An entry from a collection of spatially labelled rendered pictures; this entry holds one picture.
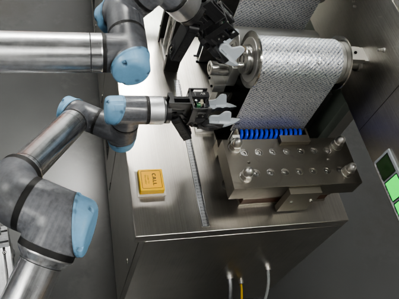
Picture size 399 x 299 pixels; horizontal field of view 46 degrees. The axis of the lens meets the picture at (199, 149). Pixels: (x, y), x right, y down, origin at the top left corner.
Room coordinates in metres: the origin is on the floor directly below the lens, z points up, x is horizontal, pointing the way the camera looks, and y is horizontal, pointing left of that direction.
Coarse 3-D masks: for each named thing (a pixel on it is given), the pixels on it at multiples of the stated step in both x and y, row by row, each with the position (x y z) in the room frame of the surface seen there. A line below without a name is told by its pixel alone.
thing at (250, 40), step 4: (248, 40) 0.97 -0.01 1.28; (252, 40) 0.95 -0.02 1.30; (248, 44) 0.96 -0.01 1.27; (252, 44) 0.94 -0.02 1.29; (256, 44) 0.93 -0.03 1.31; (340, 44) 1.06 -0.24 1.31; (256, 48) 0.92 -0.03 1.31; (344, 48) 1.06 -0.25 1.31; (256, 52) 0.91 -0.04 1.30; (344, 52) 1.04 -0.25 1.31; (256, 56) 0.90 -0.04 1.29; (344, 56) 1.03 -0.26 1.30; (256, 60) 0.90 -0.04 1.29; (344, 60) 1.03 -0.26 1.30; (256, 64) 0.89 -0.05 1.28; (344, 64) 1.02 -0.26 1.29; (256, 68) 0.89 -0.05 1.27; (344, 68) 1.01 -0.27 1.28; (252, 72) 0.89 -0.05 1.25; (344, 72) 1.01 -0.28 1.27; (244, 76) 0.92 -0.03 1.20; (248, 76) 0.90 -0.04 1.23; (252, 76) 0.89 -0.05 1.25; (340, 76) 1.01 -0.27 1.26; (248, 80) 0.89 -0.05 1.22
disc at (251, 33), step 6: (252, 30) 0.97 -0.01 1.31; (246, 36) 0.99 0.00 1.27; (252, 36) 0.96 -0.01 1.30; (258, 36) 0.94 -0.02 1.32; (258, 42) 0.93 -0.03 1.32; (258, 48) 0.92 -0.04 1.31; (258, 54) 0.91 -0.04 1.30; (258, 60) 0.90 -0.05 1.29; (258, 66) 0.89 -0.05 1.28; (258, 72) 0.88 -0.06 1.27; (240, 78) 0.93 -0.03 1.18; (258, 78) 0.87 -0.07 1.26; (246, 84) 0.90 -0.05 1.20; (252, 84) 0.88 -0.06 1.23
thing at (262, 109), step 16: (256, 96) 0.89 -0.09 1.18; (272, 96) 0.92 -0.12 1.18; (288, 96) 0.94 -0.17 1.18; (304, 96) 0.96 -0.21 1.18; (320, 96) 0.99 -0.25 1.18; (240, 112) 0.88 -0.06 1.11; (256, 112) 0.91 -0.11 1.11; (272, 112) 0.93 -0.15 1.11; (288, 112) 0.95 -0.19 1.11; (304, 112) 0.98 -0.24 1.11; (240, 128) 0.89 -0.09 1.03; (256, 128) 0.92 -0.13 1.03; (272, 128) 0.94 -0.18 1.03; (288, 128) 0.97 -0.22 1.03
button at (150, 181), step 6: (138, 174) 0.68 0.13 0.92; (144, 174) 0.69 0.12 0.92; (150, 174) 0.69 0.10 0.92; (156, 174) 0.70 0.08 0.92; (162, 174) 0.71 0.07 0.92; (138, 180) 0.67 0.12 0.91; (144, 180) 0.67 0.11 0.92; (150, 180) 0.68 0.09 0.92; (156, 180) 0.68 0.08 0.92; (162, 180) 0.69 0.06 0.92; (144, 186) 0.65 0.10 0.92; (150, 186) 0.66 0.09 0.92; (156, 186) 0.67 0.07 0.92; (162, 186) 0.67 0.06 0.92; (144, 192) 0.64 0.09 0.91; (150, 192) 0.65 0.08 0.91; (156, 192) 0.66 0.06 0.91; (162, 192) 0.67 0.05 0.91
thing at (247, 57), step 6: (246, 48) 0.93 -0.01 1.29; (252, 48) 0.94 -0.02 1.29; (246, 54) 0.91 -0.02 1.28; (252, 54) 0.92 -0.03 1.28; (240, 60) 0.93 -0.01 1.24; (246, 60) 0.90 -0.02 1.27; (252, 60) 0.91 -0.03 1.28; (246, 66) 0.89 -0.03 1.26; (252, 66) 0.90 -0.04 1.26; (240, 72) 0.90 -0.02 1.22; (246, 72) 0.90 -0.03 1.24
